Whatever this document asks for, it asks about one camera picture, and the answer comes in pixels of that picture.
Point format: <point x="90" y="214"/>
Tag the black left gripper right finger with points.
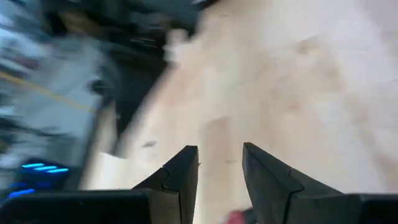
<point x="280" y="199"/>

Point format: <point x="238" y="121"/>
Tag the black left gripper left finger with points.
<point x="174" y="186"/>

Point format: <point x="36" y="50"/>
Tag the dark red nail polish bottle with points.
<point x="236" y="217"/>

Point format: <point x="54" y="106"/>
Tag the black device with blue lights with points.
<point x="43" y="174"/>

